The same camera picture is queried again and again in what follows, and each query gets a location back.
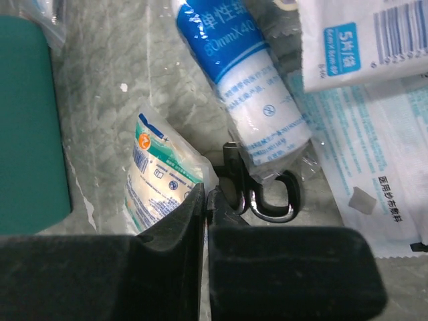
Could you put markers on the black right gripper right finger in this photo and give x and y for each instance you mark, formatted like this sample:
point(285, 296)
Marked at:
point(288, 272)

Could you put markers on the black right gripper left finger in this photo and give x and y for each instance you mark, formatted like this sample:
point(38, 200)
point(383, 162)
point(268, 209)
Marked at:
point(155, 275)

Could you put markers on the green white bandage packet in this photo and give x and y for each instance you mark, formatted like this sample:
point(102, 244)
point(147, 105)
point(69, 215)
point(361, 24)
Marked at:
point(164, 169)

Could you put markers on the blue cotton pad bag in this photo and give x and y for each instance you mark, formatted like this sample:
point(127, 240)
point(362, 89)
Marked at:
point(52, 17)

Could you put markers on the teal medicine kit box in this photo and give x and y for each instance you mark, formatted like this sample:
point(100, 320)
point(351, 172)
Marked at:
point(34, 184)

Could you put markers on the black scissors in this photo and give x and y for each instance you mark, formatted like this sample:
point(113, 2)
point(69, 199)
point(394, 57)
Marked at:
point(250, 193)

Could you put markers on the white blue plaster box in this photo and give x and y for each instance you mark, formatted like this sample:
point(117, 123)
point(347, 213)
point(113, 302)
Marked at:
point(345, 43)

